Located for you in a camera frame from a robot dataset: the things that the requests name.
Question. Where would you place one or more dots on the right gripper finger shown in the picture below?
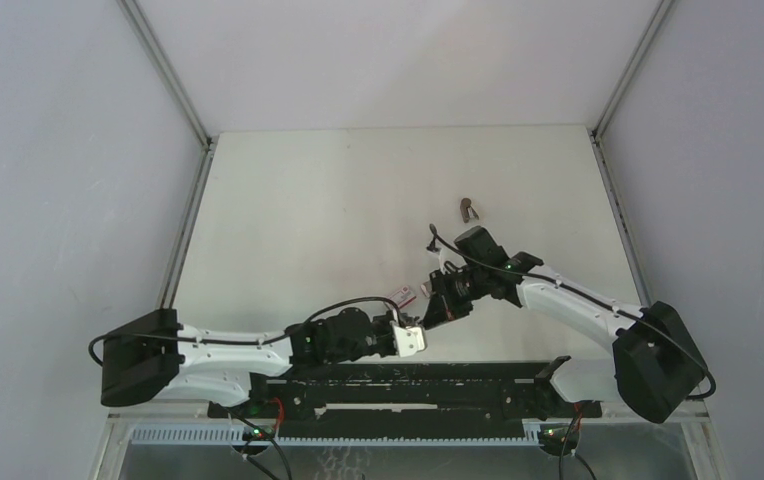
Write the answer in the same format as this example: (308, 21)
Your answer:
(435, 301)
(445, 315)

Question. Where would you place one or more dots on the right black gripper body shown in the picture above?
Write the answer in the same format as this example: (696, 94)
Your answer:
(460, 289)

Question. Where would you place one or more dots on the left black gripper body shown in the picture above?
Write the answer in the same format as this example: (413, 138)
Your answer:
(380, 327)

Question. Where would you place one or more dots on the red white staple box sleeve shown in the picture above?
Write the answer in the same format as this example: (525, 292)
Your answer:
(403, 296)

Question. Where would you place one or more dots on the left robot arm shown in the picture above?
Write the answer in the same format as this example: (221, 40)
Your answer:
(157, 357)

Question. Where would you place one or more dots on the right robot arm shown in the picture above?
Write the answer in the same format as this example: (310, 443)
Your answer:
(654, 365)

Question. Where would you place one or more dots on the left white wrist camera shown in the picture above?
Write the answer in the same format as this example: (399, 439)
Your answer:
(408, 340)

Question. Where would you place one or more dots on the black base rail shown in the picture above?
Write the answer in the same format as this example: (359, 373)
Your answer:
(408, 401)

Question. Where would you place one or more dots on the left circuit board with wires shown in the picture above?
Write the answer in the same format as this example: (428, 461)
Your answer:
(266, 434)

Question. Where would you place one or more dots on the circuit board with wires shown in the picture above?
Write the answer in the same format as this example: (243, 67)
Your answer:
(561, 441)
(266, 434)

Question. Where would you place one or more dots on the right circuit board with wires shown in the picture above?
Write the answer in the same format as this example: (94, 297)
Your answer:
(561, 441)

